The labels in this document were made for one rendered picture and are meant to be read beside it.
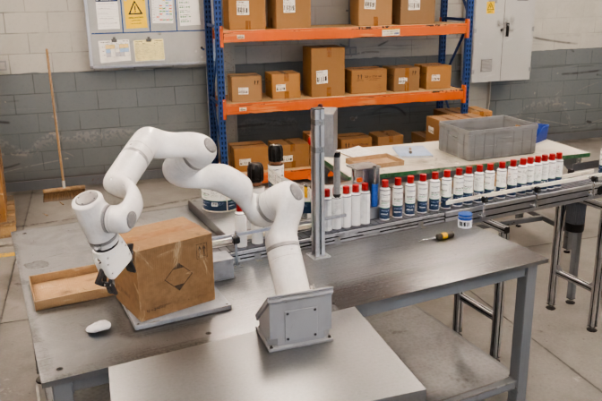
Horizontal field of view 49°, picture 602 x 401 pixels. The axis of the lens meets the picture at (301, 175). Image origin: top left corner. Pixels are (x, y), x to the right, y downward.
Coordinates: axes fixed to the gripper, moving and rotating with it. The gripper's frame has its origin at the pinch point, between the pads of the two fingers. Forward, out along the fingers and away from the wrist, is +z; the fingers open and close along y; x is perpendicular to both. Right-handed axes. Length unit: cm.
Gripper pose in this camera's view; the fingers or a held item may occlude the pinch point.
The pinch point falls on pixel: (122, 279)
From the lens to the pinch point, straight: 206.3
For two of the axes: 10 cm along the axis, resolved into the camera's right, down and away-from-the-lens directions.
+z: 1.4, 7.9, 6.0
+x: -9.0, -1.5, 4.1
